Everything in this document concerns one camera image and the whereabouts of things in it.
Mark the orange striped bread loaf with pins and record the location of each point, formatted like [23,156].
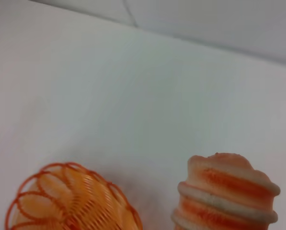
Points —
[224,191]

